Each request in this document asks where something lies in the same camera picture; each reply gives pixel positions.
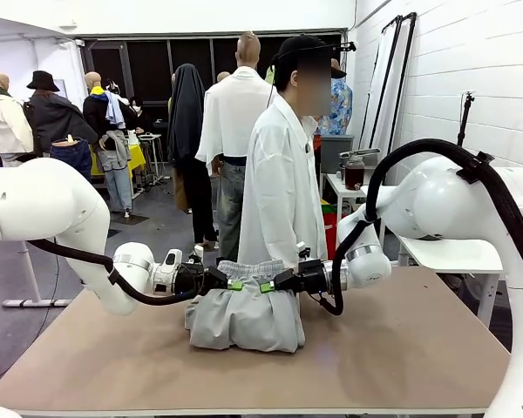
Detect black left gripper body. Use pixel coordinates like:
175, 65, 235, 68
177, 260, 210, 300

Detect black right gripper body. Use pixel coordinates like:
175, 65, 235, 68
294, 259, 332, 297

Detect grey training pants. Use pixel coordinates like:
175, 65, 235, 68
183, 260, 307, 354

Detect red yellow green container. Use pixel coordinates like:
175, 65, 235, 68
321, 198, 339, 260

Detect small white side table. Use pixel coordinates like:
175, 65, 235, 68
324, 172, 367, 227

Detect person in white shirt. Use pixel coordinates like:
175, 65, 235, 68
237, 35, 348, 271

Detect glass jar with brown liquid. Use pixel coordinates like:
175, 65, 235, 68
343, 155, 366, 192

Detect grey storage box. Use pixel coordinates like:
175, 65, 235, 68
320, 134, 355, 175

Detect yellow tablecloth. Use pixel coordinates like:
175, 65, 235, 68
89, 143, 147, 178

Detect small white folding table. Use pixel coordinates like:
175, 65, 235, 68
137, 132, 169, 186

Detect mannequin in black cloak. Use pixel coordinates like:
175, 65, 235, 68
167, 64, 219, 258

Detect person in blue floral shirt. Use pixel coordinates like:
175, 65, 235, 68
316, 80, 354, 136

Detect mannequin with yellow scarf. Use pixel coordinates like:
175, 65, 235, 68
83, 71, 134, 214

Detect black framed white panel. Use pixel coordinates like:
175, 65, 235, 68
381, 11, 418, 175
359, 15, 404, 152

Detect mannequin with black hat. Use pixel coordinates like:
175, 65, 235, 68
24, 71, 99, 184

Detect black tripod stand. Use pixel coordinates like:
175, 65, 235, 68
456, 90, 479, 147

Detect black cap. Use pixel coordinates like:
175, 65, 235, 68
273, 35, 348, 80

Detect mannequin in cream jacket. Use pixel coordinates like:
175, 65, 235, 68
0, 72, 35, 169

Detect black left arm hose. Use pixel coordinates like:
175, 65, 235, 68
25, 238, 201, 307

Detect black arm hose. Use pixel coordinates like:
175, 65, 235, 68
317, 138, 523, 318
25, 238, 201, 307

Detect black right arm hose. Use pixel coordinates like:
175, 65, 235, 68
317, 138, 523, 318

